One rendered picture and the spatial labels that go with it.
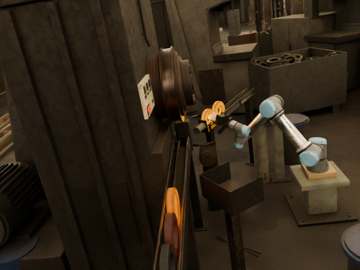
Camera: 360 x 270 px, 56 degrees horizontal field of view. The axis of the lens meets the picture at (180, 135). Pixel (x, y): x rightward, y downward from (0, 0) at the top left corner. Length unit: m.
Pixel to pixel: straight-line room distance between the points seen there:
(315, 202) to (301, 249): 0.39
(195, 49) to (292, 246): 3.17
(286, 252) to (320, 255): 0.20
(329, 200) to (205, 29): 2.93
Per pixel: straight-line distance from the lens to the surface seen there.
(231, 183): 1.94
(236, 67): 4.77
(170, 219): 1.44
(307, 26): 5.85
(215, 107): 2.77
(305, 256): 2.39
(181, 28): 4.84
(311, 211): 2.69
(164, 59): 2.00
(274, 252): 2.40
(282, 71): 4.24
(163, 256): 1.30
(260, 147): 2.95
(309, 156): 2.38
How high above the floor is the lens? 1.56
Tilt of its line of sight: 20 degrees down
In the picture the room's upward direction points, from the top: 10 degrees counter-clockwise
